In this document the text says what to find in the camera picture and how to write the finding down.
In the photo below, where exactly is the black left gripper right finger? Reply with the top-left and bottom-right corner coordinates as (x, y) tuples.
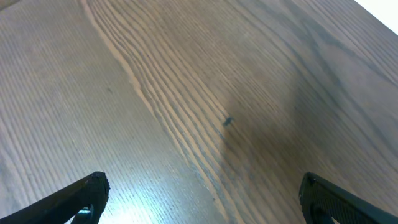
(299, 172), (397, 224)

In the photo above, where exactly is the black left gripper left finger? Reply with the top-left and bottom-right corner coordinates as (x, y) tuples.
(1, 171), (110, 224)

